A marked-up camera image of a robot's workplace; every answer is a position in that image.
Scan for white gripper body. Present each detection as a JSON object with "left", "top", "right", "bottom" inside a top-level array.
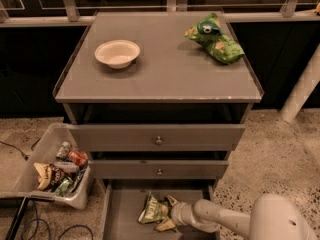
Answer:
[{"left": 171, "top": 202, "right": 196, "bottom": 226}]

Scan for green jalapeno chip bag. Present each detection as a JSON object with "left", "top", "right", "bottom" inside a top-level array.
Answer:
[{"left": 138, "top": 193, "right": 173, "bottom": 227}]

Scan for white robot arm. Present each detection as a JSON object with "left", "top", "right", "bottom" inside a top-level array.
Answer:
[{"left": 156, "top": 194, "right": 318, "bottom": 240}]

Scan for grey bottom drawer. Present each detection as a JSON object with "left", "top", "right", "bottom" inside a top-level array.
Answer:
[{"left": 103, "top": 179, "right": 220, "bottom": 240}]

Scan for grey drawer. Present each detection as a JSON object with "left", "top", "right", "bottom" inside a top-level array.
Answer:
[
  {"left": 103, "top": 179, "right": 220, "bottom": 240},
  {"left": 69, "top": 124, "right": 244, "bottom": 152},
  {"left": 89, "top": 160, "right": 228, "bottom": 179}
]

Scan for grey middle drawer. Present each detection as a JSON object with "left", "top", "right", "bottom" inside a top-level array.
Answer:
[{"left": 89, "top": 160, "right": 228, "bottom": 179}]

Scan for grey drawer cabinet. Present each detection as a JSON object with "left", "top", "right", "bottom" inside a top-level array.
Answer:
[{"left": 52, "top": 11, "right": 265, "bottom": 240}]

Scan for grey top drawer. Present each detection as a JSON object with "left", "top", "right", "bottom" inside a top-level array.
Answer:
[{"left": 69, "top": 124, "right": 244, "bottom": 152}]

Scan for brown snack bag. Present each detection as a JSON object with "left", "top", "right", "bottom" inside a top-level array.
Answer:
[{"left": 33, "top": 163, "right": 69, "bottom": 191}]

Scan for green chip bag on counter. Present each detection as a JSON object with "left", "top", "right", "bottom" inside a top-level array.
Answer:
[{"left": 184, "top": 13, "right": 245, "bottom": 65}]

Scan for orange soda can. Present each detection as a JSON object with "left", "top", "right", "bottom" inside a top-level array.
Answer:
[{"left": 68, "top": 150, "right": 88, "bottom": 167}]

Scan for green snack packet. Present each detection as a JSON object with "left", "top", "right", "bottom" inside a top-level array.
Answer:
[{"left": 54, "top": 177, "right": 73, "bottom": 196}]

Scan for clear plastic bin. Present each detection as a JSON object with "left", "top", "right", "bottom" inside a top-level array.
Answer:
[{"left": 0, "top": 123, "right": 93, "bottom": 209}]

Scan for green soda can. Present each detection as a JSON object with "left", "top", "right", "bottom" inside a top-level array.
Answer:
[{"left": 56, "top": 142, "right": 71, "bottom": 160}]

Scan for white paper bowl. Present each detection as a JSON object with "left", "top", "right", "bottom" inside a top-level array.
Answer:
[{"left": 94, "top": 40, "right": 140, "bottom": 69}]

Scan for blue cable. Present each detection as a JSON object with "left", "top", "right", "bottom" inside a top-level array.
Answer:
[{"left": 20, "top": 200, "right": 95, "bottom": 240}]

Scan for white diagonal post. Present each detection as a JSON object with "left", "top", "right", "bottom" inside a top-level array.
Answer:
[{"left": 279, "top": 44, "right": 320, "bottom": 122}]

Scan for black cable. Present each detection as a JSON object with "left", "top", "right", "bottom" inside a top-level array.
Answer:
[{"left": 0, "top": 137, "right": 42, "bottom": 162}]

